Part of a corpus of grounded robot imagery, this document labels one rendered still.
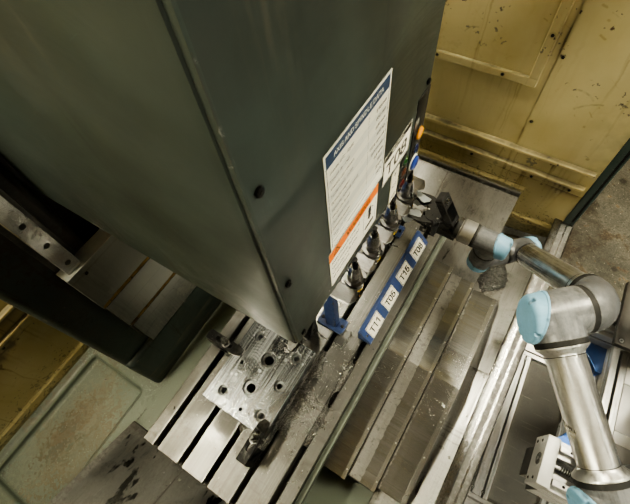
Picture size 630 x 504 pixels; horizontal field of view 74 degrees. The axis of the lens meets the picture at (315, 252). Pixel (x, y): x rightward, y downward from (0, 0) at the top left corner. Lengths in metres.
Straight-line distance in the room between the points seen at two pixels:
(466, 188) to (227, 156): 1.64
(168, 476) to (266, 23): 1.61
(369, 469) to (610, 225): 2.18
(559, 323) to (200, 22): 0.98
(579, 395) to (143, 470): 1.39
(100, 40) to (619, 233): 3.01
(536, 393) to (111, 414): 1.85
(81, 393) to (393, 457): 1.27
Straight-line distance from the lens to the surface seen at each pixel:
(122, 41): 0.29
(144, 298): 1.44
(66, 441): 2.05
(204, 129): 0.30
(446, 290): 1.77
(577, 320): 1.12
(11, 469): 2.15
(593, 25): 1.45
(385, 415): 1.58
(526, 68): 1.54
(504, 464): 2.19
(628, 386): 1.61
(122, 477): 1.79
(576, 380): 1.12
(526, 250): 1.43
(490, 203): 1.90
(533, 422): 2.26
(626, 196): 3.32
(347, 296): 1.18
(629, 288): 1.62
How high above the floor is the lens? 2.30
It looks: 61 degrees down
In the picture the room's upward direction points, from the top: 9 degrees counter-clockwise
